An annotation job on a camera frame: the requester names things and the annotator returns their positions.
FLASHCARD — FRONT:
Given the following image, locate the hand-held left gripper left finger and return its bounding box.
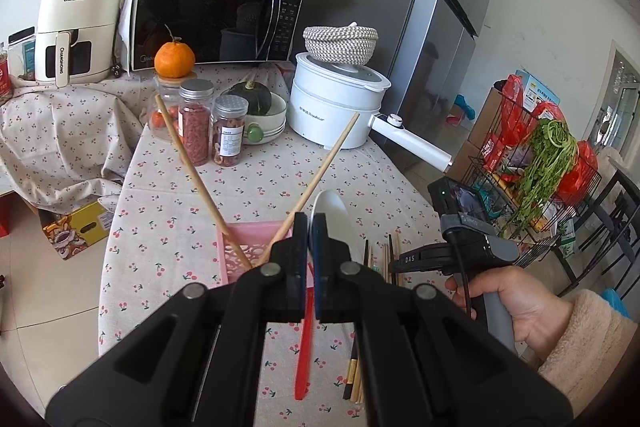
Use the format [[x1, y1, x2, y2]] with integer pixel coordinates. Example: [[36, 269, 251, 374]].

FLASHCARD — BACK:
[[45, 212, 311, 427]]

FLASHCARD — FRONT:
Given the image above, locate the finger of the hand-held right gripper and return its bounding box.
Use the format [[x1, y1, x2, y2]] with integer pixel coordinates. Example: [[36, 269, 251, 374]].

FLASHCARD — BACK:
[[389, 243, 457, 277]]

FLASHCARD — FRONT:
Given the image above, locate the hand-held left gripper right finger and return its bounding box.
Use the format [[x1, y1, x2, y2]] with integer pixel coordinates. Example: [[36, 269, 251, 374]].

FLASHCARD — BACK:
[[307, 213, 573, 427]]

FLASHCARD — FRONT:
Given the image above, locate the black chopstick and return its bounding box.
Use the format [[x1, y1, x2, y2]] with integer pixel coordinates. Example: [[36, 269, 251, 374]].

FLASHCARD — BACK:
[[341, 238, 372, 403]]

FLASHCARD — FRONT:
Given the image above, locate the pink plastic utensil basket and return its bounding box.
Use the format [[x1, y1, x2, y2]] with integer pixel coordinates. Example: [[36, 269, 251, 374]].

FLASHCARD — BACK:
[[215, 219, 317, 293]]

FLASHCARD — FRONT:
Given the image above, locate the metal spoon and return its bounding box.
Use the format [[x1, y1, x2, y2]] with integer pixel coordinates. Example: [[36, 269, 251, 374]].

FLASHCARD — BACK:
[[306, 189, 351, 253]]

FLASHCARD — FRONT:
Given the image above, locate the red plastic spoon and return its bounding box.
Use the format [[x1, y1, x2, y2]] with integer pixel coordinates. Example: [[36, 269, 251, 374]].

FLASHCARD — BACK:
[[294, 287, 317, 401]]

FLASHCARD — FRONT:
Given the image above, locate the person's right forearm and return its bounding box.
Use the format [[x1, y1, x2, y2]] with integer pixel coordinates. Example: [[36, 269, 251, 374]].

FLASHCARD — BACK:
[[537, 289, 633, 418]]

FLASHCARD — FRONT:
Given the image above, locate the person's right hand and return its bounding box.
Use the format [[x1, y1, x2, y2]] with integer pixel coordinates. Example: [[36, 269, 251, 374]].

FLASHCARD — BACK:
[[445, 267, 573, 365]]

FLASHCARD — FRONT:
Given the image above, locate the bunch of green vegetables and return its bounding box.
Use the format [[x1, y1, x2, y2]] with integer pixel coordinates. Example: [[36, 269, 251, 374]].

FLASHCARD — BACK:
[[500, 119, 581, 238]]

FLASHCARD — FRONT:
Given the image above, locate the red plastic bag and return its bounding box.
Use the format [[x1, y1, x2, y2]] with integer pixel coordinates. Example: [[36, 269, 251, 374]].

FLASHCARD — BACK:
[[556, 139, 599, 208], [501, 74, 527, 144]]

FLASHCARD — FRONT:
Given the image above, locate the brown cardboard box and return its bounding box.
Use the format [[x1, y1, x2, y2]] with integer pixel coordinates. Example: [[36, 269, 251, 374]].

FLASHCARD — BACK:
[[450, 87, 506, 188]]

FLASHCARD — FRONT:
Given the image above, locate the black chair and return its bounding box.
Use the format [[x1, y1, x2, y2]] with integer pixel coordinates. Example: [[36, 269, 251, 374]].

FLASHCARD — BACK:
[[557, 164, 640, 298]]

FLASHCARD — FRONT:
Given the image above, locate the cherry print tablecloth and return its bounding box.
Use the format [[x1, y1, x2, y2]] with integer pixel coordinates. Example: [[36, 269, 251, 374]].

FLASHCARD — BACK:
[[97, 62, 451, 427]]

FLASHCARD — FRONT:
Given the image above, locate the jar of nuts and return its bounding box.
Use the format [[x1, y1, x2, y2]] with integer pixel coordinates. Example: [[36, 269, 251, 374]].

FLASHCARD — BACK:
[[212, 94, 249, 168]]

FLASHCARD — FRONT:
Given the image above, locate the blue and pink toy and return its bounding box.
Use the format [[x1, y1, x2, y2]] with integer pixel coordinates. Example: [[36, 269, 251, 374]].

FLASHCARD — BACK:
[[447, 94, 477, 128]]

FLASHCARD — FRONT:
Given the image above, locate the white electric pot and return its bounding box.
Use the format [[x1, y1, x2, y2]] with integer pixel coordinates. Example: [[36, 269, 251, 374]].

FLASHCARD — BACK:
[[289, 52, 453, 172]]

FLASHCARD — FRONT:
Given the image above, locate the blue and white box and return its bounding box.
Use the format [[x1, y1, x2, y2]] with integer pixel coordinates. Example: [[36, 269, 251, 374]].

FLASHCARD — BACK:
[[515, 69, 561, 108]]

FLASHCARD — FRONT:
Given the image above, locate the jar of red goji berries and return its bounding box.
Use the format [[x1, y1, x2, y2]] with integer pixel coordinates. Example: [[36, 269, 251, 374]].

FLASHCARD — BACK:
[[178, 79, 214, 166]]

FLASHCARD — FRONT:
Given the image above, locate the dark green squash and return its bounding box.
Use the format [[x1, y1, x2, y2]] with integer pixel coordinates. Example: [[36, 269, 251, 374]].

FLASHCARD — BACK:
[[227, 79, 273, 116]]

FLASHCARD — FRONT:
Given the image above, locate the glass door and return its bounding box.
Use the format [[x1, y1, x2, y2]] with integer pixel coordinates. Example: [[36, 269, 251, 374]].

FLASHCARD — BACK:
[[595, 39, 640, 158]]

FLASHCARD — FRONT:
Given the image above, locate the glass jar with wooden lid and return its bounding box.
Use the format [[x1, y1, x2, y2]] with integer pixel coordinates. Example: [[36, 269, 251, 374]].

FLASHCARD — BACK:
[[149, 74, 187, 142]]

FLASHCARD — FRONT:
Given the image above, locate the printed cardboard box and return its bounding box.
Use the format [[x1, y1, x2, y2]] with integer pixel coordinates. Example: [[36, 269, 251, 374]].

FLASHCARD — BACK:
[[41, 202, 111, 260]]

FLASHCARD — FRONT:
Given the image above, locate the orange mandarin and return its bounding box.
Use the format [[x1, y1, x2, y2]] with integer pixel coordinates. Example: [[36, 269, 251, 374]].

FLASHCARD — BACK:
[[154, 24, 196, 79]]

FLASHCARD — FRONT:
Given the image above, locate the black microwave oven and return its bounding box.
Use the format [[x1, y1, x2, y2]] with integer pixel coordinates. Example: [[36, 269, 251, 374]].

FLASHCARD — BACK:
[[122, 0, 306, 75]]

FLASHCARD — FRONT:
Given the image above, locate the cherry print cloth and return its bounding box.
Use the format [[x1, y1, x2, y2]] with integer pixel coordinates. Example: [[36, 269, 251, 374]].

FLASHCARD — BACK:
[[0, 72, 151, 212]]

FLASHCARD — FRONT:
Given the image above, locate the cream air fryer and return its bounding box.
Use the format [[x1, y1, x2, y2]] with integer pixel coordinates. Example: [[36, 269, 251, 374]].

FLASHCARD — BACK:
[[35, 0, 126, 88]]

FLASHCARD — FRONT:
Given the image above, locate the red label jar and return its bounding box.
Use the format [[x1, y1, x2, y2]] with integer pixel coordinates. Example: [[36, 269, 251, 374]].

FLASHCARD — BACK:
[[0, 42, 13, 108]]

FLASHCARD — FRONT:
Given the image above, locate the clear container with black lid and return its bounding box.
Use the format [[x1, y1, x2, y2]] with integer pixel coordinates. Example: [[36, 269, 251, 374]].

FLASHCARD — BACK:
[[7, 27, 38, 81]]

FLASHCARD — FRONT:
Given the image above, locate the black cable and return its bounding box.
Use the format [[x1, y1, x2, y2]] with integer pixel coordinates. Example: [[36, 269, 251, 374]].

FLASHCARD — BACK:
[[445, 227, 476, 319]]

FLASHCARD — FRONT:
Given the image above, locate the black wire rack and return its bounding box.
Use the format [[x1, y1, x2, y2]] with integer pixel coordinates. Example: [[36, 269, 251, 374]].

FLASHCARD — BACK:
[[470, 79, 603, 268]]

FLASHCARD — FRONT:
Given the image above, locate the white bowl with green handle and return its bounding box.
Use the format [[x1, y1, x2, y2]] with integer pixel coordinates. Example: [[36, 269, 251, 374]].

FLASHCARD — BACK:
[[242, 93, 288, 145]]

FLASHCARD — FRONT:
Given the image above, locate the woven rope basket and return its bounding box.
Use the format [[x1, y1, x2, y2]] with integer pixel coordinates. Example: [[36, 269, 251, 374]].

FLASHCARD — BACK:
[[302, 23, 379, 66]]

